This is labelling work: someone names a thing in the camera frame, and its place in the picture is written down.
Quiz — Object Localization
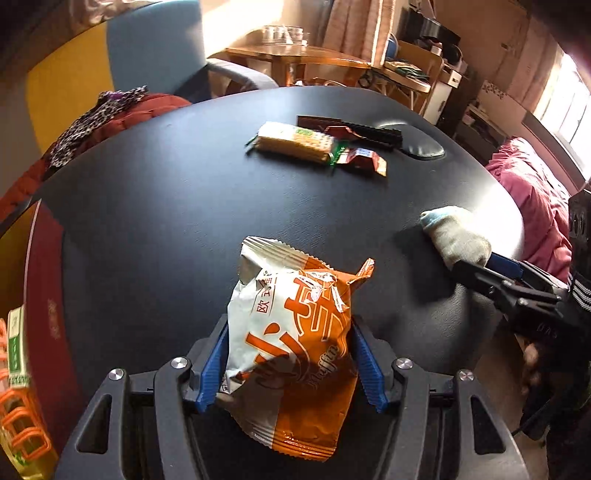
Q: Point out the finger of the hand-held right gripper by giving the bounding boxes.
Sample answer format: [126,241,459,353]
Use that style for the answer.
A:
[487,251,561,289]
[450,260,564,324]

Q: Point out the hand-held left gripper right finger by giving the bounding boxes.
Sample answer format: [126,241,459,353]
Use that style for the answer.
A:
[353,316,529,480]

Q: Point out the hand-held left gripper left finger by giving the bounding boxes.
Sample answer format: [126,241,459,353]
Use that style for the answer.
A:
[55,314,230,480]

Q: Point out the orange white snack bag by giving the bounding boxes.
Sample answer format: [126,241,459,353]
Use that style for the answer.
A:
[217,236,376,462]

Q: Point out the red box with gold inside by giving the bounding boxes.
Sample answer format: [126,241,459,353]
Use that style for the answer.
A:
[0,198,86,480]

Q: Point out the red candy with white label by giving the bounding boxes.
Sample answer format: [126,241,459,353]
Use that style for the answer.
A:
[333,147,389,177]

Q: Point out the brown black toothed strip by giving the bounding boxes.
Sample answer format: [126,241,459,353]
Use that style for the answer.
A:
[295,115,403,149]

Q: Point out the green white carton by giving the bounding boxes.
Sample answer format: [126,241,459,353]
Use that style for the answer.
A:
[7,305,32,388]

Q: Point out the orange plastic basket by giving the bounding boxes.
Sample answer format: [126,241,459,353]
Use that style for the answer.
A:
[0,316,52,462]

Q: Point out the green cracker packet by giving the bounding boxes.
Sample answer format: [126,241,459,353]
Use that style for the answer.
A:
[245,121,347,166]

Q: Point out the person's right hand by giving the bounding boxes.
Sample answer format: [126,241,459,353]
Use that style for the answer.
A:
[523,344,544,395]

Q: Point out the pink blanket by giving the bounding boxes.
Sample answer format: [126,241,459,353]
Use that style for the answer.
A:
[485,136,575,282]

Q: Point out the floral print board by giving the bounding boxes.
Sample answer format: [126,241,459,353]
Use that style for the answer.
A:
[475,78,527,121]

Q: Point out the white cabinet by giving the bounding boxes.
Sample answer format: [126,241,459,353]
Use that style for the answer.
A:
[422,65,465,125]

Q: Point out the wooden folding chair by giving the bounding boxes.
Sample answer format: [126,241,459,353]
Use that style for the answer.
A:
[369,39,446,114]

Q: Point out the black monitor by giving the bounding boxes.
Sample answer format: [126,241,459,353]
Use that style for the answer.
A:
[402,9,462,47]

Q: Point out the red padded jacket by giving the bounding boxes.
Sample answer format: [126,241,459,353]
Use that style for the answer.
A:
[0,92,192,222]

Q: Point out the leopard print cloth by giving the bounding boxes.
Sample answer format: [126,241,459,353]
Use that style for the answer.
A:
[48,85,148,168]

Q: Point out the pink checked curtain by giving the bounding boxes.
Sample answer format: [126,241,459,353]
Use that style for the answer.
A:
[325,0,407,63]

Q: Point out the wooden table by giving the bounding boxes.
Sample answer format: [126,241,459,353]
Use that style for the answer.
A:
[225,44,372,88]

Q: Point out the blue yellow armchair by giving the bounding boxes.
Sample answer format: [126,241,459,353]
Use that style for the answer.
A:
[25,0,278,153]

